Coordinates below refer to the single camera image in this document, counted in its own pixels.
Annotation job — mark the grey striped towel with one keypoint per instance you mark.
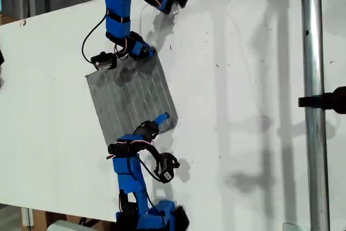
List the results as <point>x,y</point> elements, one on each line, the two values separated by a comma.
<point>132,98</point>

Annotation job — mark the black clamp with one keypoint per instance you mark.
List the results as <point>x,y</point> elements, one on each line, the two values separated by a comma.
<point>335,99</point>

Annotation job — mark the black camera stalk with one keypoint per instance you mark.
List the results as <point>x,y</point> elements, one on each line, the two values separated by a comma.
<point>152,151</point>

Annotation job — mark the black camera box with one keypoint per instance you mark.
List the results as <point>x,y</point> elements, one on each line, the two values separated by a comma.
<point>104,62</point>
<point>166,170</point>

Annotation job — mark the steel post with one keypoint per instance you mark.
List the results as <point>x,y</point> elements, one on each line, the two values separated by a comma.
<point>313,52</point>

